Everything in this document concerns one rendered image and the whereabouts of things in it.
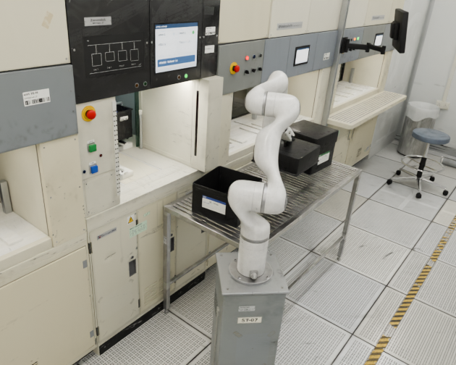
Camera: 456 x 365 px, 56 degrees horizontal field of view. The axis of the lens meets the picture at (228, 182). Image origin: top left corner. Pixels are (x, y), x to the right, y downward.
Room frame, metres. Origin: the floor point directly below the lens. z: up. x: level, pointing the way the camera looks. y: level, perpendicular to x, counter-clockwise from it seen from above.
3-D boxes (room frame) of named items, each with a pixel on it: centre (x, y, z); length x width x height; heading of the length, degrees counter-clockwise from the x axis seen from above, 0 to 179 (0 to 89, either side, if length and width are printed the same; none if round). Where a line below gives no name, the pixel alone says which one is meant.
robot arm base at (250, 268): (1.48, -0.13, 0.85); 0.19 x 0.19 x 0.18
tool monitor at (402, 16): (3.39, -1.04, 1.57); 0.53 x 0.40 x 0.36; 54
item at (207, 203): (2.00, 0.00, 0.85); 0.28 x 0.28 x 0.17; 62
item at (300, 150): (2.27, -0.32, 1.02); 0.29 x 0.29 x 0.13; 56
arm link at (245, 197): (1.49, -0.09, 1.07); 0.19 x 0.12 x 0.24; 82
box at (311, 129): (2.71, -0.52, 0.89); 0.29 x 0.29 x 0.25; 49
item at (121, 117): (2.48, 0.77, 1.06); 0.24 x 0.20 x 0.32; 144
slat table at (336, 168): (2.33, -0.29, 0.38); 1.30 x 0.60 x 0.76; 144
